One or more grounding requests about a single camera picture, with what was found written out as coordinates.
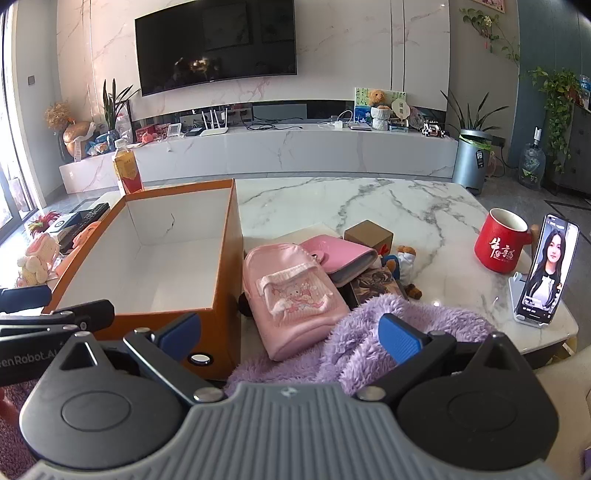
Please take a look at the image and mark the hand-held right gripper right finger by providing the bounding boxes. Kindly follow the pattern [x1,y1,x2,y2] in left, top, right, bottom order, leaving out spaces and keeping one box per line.
[352,313,536,401]

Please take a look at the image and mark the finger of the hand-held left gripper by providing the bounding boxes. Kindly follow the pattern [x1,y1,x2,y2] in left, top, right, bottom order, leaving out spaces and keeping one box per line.
[0,285,51,315]
[0,300,116,337]

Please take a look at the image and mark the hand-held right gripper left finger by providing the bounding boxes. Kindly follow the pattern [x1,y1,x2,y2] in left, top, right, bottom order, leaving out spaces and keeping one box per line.
[59,312,228,407]

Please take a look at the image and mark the dark card box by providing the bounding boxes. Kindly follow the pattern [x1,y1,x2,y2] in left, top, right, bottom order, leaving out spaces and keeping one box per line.
[348,269,409,309]

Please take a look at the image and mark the orange cardboard box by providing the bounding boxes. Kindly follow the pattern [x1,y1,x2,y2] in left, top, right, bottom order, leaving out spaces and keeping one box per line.
[44,179,245,380]

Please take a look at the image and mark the pink wallet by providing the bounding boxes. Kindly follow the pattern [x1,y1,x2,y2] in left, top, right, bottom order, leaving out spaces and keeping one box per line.
[299,234,379,288]

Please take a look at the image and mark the brown cube box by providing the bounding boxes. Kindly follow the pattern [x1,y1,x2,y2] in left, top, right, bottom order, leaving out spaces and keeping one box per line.
[344,220,393,257]

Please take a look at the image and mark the pink small backpack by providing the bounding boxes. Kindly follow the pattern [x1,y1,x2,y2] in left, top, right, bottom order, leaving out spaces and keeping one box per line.
[242,243,352,362]

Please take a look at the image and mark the bunny plush toy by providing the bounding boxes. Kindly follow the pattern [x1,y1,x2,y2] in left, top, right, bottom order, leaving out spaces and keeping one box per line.
[17,233,61,284]

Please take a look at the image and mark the purple fuzzy cloth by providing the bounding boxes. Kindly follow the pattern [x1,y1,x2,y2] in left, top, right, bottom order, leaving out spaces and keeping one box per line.
[225,294,499,398]

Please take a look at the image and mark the small plush doll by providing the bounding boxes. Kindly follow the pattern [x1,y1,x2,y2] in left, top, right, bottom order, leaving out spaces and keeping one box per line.
[379,244,423,301]

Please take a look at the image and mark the red feather ornament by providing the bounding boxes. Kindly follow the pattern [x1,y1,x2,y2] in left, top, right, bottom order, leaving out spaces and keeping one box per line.
[25,211,63,236]

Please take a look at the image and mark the white blue box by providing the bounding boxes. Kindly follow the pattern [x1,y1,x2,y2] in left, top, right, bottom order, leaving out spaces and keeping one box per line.
[48,213,81,237]

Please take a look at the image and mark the black remote control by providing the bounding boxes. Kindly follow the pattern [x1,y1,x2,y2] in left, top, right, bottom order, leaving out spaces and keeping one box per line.
[69,203,110,236]

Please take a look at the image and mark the white phone stand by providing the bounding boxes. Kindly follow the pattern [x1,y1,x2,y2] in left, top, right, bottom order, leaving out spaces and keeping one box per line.
[508,271,561,329]

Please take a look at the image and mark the red mug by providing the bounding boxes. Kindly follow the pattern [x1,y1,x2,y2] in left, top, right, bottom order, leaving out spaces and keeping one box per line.
[474,208,541,274]

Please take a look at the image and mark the tea bottle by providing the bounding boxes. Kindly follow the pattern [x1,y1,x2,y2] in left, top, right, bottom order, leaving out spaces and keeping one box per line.
[112,138,145,195]

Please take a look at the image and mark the glass balcony door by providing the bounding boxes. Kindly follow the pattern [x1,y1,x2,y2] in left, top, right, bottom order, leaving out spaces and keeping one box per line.
[0,9,40,222]

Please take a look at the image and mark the smartphone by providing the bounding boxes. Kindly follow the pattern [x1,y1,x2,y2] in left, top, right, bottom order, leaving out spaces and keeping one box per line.
[514,213,580,321]

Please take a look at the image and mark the gold vase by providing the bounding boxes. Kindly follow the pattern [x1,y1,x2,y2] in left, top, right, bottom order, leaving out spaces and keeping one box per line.
[62,121,95,162]

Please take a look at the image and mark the snack bags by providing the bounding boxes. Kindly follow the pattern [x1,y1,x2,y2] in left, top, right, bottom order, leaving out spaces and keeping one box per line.
[85,131,114,155]

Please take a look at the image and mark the grey sofa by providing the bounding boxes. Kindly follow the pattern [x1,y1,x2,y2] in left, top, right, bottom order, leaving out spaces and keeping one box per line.
[536,355,591,480]

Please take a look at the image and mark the dried flowers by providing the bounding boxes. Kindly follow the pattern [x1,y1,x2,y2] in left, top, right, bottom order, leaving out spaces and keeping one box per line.
[45,102,75,132]

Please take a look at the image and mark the grey metal bin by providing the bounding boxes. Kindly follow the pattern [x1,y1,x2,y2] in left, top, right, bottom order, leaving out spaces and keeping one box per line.
[452,129,494,195]

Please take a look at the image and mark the white router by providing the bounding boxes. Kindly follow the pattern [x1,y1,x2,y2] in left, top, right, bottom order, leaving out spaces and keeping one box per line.
[199,107,230,137]

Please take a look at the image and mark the marble television console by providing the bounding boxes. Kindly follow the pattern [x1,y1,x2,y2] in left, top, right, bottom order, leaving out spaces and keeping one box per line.
[60,122,460,195]

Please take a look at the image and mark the potted snake plant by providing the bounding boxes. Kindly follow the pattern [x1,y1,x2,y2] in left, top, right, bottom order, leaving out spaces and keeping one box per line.
[102,78,140,134]

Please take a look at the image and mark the water jug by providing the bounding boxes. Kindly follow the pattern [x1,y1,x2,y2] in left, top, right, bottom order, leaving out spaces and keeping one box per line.
[519,127,548,190]

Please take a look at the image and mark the long leaf plant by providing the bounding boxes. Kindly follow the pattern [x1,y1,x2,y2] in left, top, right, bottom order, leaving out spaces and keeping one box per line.
[441,90,497,136]

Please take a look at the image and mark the picture card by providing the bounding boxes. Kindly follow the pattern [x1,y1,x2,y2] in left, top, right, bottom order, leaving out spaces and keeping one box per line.
[353,87,407,126]

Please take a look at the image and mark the grey cabinet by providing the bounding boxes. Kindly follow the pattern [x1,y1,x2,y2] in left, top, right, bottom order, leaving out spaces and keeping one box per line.
[551,99,591,199]

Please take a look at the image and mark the green leafy plant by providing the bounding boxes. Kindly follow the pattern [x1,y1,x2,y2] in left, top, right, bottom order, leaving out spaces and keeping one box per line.
[529,67,585,174]

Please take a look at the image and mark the black television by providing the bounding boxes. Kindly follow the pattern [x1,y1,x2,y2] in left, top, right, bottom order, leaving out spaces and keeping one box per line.
[135,0,297,97]

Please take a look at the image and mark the hanging vine plant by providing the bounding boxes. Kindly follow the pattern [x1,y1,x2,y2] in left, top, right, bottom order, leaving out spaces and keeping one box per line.
[459,7,522,70]

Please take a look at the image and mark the black cable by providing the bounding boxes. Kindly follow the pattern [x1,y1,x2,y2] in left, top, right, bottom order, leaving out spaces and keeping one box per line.
[252,121,303,134]

